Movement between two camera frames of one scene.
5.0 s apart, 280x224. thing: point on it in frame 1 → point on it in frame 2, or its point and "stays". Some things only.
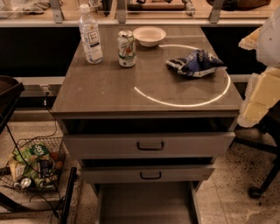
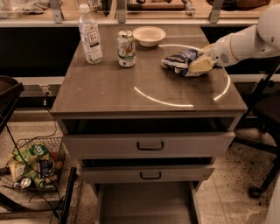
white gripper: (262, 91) → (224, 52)
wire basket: (34, 164) stays
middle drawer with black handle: (148, 173) stays
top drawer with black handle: (149, 145) stays
